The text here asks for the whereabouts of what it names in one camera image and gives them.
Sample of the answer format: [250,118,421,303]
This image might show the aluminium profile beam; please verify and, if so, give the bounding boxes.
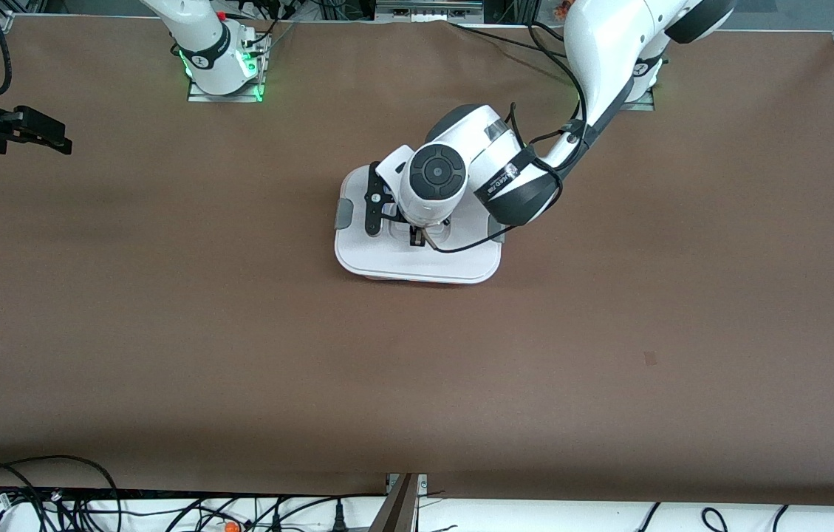
[369,473,429,532]

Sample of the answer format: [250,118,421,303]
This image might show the grey metal device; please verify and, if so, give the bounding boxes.
[375,0,485,24]

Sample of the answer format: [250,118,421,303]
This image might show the white box lid grey clips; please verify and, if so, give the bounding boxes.
[333,166,505,285]

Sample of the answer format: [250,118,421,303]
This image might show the brown table cover sheet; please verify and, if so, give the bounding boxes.
[0,15,834,508]

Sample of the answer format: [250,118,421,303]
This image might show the white bench board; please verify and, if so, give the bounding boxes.
[0,492,834,532]

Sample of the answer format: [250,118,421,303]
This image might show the translucent pink plastic box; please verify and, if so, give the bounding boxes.
[354,275,485,287]

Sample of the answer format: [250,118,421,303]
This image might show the black cable to arm base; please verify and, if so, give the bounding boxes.
[452,21,574,61]

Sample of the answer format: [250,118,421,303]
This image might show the black looping cable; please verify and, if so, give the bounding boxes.
[0,455,123,532]

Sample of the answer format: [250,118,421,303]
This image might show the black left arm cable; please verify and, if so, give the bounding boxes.
[423,21,589,254]

